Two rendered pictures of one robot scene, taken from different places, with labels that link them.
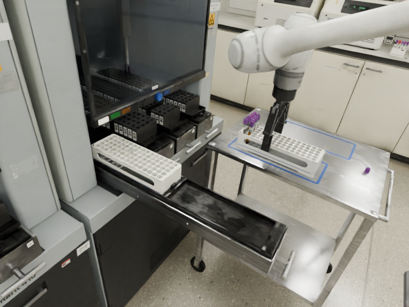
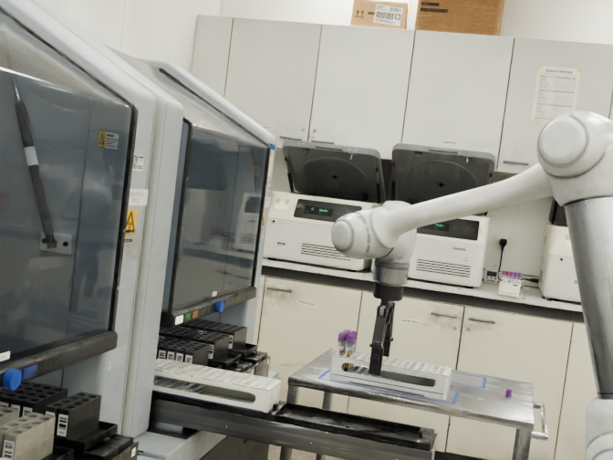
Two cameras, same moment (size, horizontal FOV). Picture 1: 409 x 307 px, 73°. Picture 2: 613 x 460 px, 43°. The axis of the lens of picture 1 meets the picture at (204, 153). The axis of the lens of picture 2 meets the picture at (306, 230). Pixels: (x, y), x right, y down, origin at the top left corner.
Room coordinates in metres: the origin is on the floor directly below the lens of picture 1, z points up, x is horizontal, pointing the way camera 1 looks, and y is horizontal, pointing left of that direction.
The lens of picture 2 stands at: (-0.98, 0.50, 1.29)
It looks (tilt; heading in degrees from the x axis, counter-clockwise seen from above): 3 degrees down; 345
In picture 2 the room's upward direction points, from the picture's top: 7 degrees clockwise
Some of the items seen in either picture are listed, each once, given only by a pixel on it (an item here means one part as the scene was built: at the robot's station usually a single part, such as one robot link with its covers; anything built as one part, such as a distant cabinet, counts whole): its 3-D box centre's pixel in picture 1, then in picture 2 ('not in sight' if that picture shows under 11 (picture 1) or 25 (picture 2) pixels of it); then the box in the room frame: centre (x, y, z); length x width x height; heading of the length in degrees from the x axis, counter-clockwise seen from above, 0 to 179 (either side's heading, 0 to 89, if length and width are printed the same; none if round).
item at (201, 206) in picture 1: (179, 198); (285, 425); (0.63, 0.06, 0.78); 0.73 x 0.14 x 0.09; 62
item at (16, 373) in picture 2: not in sight; (12, 379); (0.16, 0.59, 0.98); 0.03 x 0.01 x 0.03; 152
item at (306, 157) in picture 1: (278, 148); (390, 373); (0.87, -0.27, 0.85); 0.30 x 0.10 x 0.06; 60
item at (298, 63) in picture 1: (294, 42); (392, 231); (0.88, -0.23, 1.21); 0.13 x 0.11 x 0.16; 126
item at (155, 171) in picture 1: (135, 162); (210, 387); (0.71, 0.22, 0.83); 0.30 x 0.10 x 0.06; 62
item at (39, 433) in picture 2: not in sight; (29, 444); (0.27, 0.56, 0.85); 0.12 x 0.02 x 0.06; 153
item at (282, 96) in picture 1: (282, 99); (387, 301); (0.89, -0.24, 1.03); 0.08 x 0.07 x 0.09; 150
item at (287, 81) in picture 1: (288, 78); (390, 273); (0.89, -0.24, 1.11); 0.09 x 0.09 x 0.06
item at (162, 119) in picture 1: (170, 116); (217, 349); (1.03, 0.16, 0.85); 0.12 x 0.02 x 0.06; 151
